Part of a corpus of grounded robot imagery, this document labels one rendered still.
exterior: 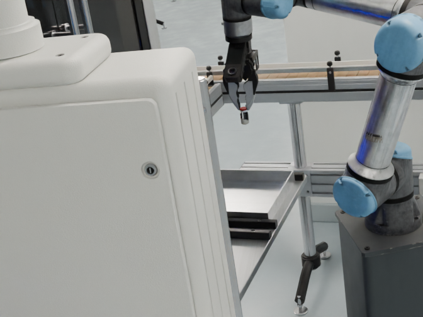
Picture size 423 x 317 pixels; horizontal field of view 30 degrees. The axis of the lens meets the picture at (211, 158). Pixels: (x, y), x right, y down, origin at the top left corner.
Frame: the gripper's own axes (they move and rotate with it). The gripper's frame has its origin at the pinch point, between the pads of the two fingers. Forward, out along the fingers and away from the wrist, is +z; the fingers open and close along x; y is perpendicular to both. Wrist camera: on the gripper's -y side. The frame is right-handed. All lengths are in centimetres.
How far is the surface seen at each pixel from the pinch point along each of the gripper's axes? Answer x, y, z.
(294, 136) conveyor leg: 5, 84, 52
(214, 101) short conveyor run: 33, 72, 32
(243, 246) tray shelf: -6.9, -32.7, 22.6
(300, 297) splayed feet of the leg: 1, 59, 111
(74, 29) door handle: 26, -36, -35
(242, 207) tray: -1.0, -12.7, 24.3
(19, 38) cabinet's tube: 2, -96, -55
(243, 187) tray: 2.0, -0.3, 25.5
